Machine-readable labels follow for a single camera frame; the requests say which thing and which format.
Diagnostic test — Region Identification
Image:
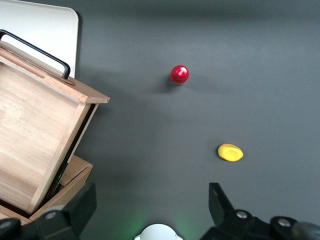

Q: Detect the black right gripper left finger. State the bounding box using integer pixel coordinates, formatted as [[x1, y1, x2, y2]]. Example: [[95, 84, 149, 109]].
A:
[[0, 181, 98, 240]]

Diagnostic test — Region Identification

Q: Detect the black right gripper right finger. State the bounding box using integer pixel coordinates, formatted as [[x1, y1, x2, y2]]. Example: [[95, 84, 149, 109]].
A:
[[199, 182, 320, 240]]

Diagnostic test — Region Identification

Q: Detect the light wooden drawer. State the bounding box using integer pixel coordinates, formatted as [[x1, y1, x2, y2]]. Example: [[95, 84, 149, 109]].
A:
[[0, 41, 111, 215]]

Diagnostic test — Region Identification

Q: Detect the wooden drawer cabinet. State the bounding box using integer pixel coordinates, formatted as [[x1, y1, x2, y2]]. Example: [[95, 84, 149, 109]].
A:
[[0, 154, 94, 226]]

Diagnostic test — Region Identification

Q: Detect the yellow lemon piece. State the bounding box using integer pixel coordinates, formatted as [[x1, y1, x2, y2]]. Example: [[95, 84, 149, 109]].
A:
[[217, 143, 244, 162]]

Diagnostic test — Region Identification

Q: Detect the white round device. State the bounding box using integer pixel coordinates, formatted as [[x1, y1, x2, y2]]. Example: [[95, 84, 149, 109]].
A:
[[133, 223, 185, 240]]

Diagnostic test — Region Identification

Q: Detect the red bottle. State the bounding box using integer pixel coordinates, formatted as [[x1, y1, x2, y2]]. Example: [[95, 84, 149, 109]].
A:
[[170, 64, 190, 86]]

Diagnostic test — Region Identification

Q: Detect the white plastic tray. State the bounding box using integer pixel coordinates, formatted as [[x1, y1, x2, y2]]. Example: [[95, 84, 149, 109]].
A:
[[0, 0, 80, 79]]

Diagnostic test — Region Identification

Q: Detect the black metal drawer handle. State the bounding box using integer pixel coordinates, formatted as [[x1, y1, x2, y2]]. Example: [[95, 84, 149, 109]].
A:
[[0, 29, 72, 80]]

